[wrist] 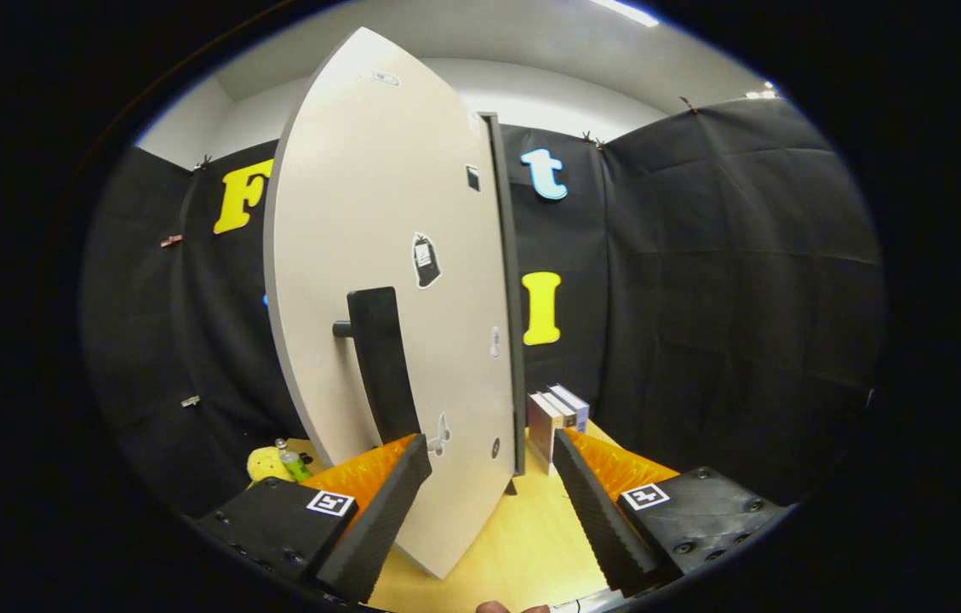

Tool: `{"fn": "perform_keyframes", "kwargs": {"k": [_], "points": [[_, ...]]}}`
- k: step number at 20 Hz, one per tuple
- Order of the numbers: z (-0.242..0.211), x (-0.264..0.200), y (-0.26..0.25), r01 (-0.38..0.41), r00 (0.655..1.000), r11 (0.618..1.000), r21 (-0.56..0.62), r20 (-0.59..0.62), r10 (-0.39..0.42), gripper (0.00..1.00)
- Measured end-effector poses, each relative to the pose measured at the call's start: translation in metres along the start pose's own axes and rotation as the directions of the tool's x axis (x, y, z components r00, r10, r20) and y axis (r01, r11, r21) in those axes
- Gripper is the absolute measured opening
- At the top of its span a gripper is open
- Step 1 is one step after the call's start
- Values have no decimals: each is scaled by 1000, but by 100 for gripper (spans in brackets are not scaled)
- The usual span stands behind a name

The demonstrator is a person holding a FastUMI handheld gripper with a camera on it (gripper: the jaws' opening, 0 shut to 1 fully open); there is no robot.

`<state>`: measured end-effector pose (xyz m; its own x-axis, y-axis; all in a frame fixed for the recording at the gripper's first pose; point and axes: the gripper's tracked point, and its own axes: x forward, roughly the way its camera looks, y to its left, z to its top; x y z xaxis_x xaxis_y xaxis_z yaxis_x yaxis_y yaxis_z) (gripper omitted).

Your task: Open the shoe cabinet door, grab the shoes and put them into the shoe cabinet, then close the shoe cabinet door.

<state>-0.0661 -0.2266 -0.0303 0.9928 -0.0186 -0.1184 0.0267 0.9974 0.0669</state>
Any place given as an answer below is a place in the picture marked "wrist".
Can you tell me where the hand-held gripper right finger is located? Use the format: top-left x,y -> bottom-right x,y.
550,427 -> 792,597

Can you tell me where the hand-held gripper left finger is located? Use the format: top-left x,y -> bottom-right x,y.
195,433 -> 432,604

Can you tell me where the black door handle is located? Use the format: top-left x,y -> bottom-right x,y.
332,286 -> 423,445

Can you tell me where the grey shoe cabinet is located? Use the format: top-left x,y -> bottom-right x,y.
480,111 -> 529,496

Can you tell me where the green plastic bottle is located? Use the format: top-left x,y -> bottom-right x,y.
274,438 -> 312,484

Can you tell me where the grey-spined book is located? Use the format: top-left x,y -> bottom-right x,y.
541,387 -> 581,431

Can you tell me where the yellow plush toy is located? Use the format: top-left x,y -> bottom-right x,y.
246,445 -> 295,484

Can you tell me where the black backdrop cloth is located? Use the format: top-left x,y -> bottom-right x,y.
80,95 -> 885,520

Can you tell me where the long ceiling light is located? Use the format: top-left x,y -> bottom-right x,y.
589,0 -> 660,28

